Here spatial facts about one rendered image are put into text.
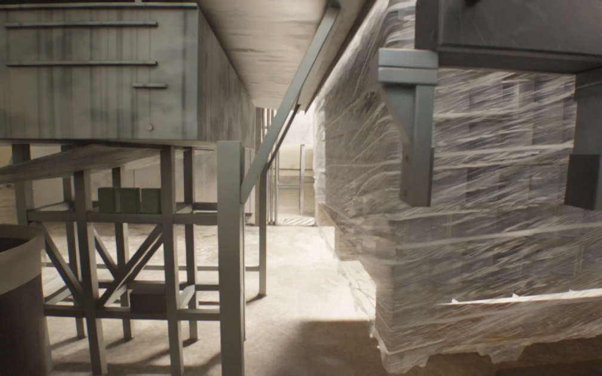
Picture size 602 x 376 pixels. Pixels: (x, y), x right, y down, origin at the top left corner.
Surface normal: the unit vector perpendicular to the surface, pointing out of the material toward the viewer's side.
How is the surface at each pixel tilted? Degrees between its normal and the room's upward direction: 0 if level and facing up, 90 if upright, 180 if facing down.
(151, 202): 90
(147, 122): 90
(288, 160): 90
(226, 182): 90
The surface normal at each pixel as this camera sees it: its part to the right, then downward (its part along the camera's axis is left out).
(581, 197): -1.00, -0.03
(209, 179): 0.07, 0.11
